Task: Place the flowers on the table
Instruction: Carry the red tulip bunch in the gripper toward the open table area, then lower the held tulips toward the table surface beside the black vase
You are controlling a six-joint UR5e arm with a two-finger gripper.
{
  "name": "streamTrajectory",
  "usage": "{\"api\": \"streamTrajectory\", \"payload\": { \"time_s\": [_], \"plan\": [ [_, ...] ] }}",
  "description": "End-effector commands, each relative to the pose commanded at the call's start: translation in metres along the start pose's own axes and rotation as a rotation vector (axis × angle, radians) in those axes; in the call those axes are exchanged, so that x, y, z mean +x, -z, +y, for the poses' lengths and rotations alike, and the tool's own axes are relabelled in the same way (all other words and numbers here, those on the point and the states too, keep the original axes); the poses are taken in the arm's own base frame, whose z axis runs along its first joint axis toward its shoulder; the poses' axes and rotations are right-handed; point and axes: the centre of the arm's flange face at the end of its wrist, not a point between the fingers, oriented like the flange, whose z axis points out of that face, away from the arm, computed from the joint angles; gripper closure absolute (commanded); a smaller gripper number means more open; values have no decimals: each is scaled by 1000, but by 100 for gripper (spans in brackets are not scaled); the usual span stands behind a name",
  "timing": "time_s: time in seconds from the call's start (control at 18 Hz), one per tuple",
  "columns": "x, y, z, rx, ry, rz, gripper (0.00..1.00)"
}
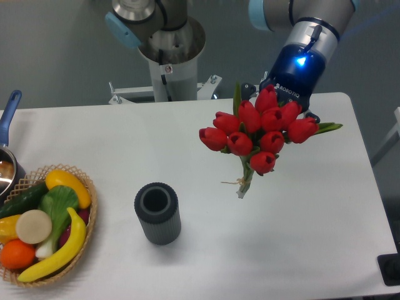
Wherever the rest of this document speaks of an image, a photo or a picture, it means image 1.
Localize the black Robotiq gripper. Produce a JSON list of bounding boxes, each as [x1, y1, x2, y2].
[[241, 44, 326, 123]]

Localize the red tulip bouquet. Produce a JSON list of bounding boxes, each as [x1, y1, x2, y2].
[[199, 84, 341, 199]]

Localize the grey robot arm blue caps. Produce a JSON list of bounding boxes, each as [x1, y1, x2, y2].
[[105, 1, 359, 116]]

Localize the dark grey ribbed vase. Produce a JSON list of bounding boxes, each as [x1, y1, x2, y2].
[[134, 182, 181, 245]]

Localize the black device at edge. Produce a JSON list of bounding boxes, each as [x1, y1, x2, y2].
[[377, 253, 399, 286]]

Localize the dark red vegetable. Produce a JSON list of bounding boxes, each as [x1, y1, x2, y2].
[[58, 208, 90, 248]]

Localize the green bok choy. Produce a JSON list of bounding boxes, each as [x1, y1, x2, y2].
[[36, 185, 79, 260]]

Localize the yellow banana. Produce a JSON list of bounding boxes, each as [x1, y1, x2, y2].
[[17, 207, 86, 283]]

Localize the woven wicker basket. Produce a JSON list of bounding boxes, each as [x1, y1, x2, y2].
[[1, 164, 98, 288]]

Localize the green cucumber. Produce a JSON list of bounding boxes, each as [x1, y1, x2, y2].
[[1, 182, 48, 218]]

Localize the beige round disc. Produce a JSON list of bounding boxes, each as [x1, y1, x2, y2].
[[16, 209, 53, 244]]

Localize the yellow bell pepper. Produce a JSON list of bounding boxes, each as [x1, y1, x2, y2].
[[0, 214, 21, 244]]

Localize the orange fruit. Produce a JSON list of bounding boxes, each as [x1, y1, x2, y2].
[[1, 239, 36, 269]]

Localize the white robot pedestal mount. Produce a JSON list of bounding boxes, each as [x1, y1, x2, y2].
[[108, 58, 223, 105]]

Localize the white furniture frame right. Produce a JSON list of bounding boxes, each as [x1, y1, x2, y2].
[[370, 107, 399, 168]]

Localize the blue handled saucepan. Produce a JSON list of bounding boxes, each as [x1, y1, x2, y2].
[[1, 90, 26, 205]]

